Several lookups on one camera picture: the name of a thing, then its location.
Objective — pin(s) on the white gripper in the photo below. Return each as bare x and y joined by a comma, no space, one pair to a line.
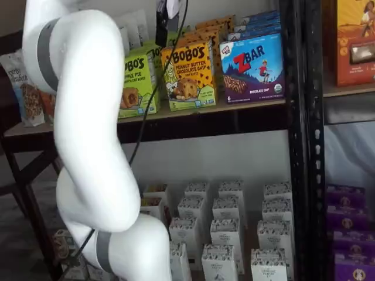
175,7

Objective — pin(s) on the orange Bobo's oat bites box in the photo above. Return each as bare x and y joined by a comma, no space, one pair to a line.
202,34
190,79
209,27
215,20

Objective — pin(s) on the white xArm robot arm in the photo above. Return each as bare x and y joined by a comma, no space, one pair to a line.
88,87

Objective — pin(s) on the green Bobo's apple pie box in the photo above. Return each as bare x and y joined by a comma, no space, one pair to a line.
182,34
134,85
155,54

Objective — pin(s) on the blue Zbar snack box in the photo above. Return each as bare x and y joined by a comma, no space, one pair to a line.
256,27
252,73
260,14

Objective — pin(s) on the wooden shelf board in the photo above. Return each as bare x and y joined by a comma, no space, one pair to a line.
234,106
348,90

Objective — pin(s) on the yellow label granola box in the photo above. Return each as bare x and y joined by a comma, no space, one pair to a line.
150,205
155,188

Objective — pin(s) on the black metal shelf rack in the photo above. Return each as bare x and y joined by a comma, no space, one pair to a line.
297,146

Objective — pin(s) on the orange cardboard box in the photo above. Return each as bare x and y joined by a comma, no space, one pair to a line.
351,29

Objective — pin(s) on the green label granola box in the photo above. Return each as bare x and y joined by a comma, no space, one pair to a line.
64,243

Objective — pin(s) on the purple snack box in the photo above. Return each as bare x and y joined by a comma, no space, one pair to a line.
356,269
347,218
354,243
345,193

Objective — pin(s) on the white granola bag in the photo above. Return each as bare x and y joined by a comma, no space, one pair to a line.
137,29

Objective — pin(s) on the orange label granola bag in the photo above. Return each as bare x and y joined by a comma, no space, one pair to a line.
48,106

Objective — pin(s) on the blue label granola bag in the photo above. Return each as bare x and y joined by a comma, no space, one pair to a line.
23,96

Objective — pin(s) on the white patterned carton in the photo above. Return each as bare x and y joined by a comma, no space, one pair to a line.
268,266
225,234
180,263
227,207
197,190
184,231
231,188
276,190
276,210
192,205
219,263
275,234

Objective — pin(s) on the translucent plastic sheet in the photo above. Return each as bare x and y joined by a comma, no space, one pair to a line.
348,152

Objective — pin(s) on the Purely Elizabeth small boxes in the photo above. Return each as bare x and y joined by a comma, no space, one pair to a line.
250,231

